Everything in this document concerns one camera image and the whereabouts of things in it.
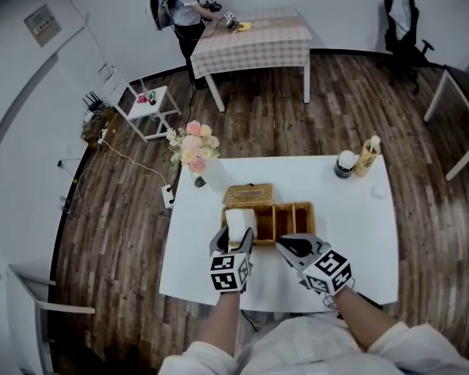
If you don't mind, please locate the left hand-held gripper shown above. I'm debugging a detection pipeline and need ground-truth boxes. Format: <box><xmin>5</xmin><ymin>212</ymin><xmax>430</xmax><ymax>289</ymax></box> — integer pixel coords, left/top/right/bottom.
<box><xmin>209</xmin><ymin>226</ymin><xmax>256</xmax><ymax>296</ymax></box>

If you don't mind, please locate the white frame furniture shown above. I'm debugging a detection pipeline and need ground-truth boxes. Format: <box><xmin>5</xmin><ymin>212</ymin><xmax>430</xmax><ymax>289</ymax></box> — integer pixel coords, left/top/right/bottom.
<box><xmin>7</xmin><ymin>263</ymin><xmax>97</xmax><ymax>375</ymax></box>

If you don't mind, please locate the yellow drink bottle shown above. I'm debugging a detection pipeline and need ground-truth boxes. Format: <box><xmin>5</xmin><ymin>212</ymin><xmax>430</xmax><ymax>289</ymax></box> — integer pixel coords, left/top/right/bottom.
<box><xmin>353</xmin><ymin>134</ymin><xmax>382</xmax><ymax>178</ymax></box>

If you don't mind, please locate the black office chair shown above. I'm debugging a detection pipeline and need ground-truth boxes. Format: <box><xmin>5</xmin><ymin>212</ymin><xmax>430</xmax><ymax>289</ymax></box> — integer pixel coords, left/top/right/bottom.
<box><xmin>382</xmin><ymin>0</ymin><xmax>435</xmax><ymax>93</ymax></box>

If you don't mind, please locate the person's right forearm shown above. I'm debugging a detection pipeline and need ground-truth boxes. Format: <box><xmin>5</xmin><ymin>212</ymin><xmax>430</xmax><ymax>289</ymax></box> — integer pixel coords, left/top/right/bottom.
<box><xmin>331</xmin><ymin>285</ymin><xmax>399</xmax><ymax>353</ymax></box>

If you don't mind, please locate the checkered cloth table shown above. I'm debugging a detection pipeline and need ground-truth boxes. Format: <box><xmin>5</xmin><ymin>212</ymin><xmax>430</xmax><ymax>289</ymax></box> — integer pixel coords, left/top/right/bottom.
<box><xmin>190</xmin><ymin>8</ymin><xmax>313</xmax><ymax>113</ymax></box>

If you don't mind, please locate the wicker divided basket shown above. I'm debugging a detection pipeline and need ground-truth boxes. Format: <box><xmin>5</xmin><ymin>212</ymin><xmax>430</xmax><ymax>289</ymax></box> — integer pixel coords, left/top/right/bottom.
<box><xmin>220</xmin><ymin>201</ymin><xmax>317</xmax><ymax>248</ymax></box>

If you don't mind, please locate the white power strip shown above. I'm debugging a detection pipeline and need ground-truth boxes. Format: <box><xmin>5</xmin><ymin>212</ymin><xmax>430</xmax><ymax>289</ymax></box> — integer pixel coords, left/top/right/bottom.
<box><xmin>160</xmin><ymin>184</ymin><xmax>176</xmax><ymax>209</ymax></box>

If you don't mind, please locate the brown cardboard box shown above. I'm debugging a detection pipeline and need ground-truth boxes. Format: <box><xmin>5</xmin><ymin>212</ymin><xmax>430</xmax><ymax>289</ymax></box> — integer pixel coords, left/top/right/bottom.
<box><xmin>81</xmin><ymin>107</ymin><xmax>116</xmax><ymax>144</ymax></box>

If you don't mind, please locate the white power cable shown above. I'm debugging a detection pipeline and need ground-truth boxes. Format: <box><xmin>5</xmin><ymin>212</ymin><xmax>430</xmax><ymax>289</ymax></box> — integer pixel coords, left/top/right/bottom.
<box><xmin>99</xmin><ymin>138</ymin><xmax>173</xmax><ymax>189</ymax></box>

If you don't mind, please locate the pink flower bouquet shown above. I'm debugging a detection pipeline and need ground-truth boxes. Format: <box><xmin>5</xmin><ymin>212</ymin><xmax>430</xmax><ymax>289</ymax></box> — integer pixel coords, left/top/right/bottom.
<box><xmin>166</xmin><ymin>120</ymin><xmax>220</xmax><ymax>173</ymax></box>

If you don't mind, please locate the person's left forearm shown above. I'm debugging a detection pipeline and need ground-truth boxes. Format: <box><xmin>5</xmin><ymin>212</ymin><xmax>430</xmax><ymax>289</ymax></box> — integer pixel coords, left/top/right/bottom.
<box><xmin>197</xmin><ymin>291</ymin><xmax>242</xmax><ymax>357</ymax></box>

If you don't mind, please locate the wall notice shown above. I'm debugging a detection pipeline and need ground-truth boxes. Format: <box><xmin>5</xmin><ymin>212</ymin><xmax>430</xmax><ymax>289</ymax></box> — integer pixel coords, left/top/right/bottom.
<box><xmin>23</xmin><ymin>2</ymin><xmax>63</xmax><ymax>48</ymax></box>

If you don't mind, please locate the white garment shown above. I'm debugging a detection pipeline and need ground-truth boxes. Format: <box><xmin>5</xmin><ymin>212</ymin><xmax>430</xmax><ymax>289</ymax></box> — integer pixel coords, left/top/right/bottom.
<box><xmin>388</xmin><ymin>0</ymin><xmax>411</xmax><ymax>41</ymax></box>

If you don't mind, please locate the white chair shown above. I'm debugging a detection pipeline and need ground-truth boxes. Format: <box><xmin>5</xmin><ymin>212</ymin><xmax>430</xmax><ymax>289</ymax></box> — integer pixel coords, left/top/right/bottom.
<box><xmin>99</xmin><ymin>65</ymin><xmax>132</xmax><ymax>109</ymax></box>

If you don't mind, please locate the black router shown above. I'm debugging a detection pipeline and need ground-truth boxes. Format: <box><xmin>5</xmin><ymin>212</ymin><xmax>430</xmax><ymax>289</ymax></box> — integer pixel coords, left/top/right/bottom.
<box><xmin>81</xmin><ymin>91</ymin><xmax>105</xmax><ymax>113</ymax></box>

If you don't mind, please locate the small white side table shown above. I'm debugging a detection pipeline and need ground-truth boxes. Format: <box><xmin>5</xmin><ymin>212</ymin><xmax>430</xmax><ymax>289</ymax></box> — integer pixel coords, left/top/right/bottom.
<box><xmin>119</xmin><ymin>85</ymin><xmax>183</xmax><ymax>144</ymax></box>

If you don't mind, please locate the person's white jacket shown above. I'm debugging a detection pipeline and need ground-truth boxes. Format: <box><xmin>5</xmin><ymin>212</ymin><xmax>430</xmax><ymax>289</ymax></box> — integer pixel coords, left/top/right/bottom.
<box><xmin>158</xmin><ymin>313</ymin><xmax>469</xmax><ymax>375</ymax></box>

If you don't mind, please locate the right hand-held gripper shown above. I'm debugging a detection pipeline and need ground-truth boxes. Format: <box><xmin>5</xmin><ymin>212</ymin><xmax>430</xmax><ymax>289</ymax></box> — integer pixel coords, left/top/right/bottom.
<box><xmin>275</xmin><ymin>233</ymin><xmax>353</xmax><ymax>296</ymax></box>

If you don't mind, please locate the wicker box lid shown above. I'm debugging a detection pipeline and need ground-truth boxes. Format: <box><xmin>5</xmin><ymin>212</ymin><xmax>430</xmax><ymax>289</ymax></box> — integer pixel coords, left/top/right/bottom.
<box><xmin>222</xmin><ymin>183</ymin><xmax>274</xmax><ymax>206</ymax></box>

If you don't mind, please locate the dark jar white lid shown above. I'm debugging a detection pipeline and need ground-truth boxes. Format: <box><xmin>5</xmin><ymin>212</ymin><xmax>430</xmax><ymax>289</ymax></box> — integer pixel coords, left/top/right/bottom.
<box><xmin>333</xmin><ymin>150</ymin><xmax>356</xmax><ymax>180</ymax></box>

